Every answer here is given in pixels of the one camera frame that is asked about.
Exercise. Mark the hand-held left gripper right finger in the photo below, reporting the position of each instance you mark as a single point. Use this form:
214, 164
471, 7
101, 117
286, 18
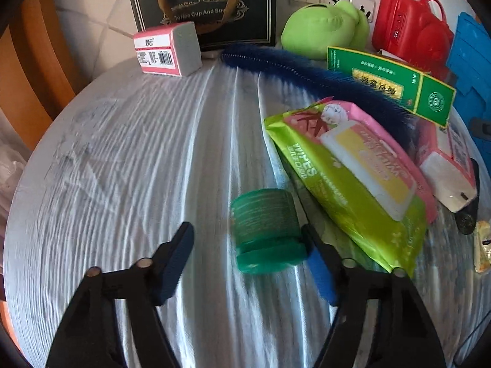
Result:
320, 272

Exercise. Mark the pink and white carton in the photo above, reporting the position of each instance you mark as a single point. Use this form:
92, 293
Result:
441, 172

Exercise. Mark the green jar with green lid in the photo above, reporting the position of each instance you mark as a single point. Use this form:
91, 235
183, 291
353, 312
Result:
264, 214

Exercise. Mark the blue plastic tray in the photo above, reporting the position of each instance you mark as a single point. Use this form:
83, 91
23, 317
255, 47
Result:
472, 65

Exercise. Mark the black paper gift bag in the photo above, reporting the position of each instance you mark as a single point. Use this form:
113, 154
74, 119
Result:
230, 19

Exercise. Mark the green box with yellow border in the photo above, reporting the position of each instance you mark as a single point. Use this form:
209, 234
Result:
383, 76

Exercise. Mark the blue bristle brush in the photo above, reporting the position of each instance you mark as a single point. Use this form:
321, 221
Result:
268, 59

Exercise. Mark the clear plastic bag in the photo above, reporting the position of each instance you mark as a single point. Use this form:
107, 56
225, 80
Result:
11, 168

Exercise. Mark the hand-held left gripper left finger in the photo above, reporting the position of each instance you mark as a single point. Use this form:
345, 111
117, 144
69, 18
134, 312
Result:
174, 264

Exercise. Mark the red suitcase-shaped case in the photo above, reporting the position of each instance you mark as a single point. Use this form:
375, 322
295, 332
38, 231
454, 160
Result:
406, 27

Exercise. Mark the small yellow packet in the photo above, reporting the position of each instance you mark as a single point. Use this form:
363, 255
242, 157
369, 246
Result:
483, 245

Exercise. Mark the white patterned desktop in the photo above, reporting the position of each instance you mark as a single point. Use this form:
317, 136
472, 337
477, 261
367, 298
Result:
134, 161

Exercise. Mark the green plush frog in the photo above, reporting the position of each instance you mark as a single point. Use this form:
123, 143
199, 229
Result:
318, 27

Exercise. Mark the orange wooden furniture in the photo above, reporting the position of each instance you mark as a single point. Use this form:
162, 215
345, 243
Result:
30, 46

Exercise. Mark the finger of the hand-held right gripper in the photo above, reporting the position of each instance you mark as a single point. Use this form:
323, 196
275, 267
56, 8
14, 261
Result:
475, 199
481, 128

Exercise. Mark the green and pink wipes pack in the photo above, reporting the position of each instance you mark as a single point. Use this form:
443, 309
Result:
345, 199

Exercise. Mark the pink and grey tissue pack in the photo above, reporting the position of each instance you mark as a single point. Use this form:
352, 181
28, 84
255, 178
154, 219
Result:
161, 50

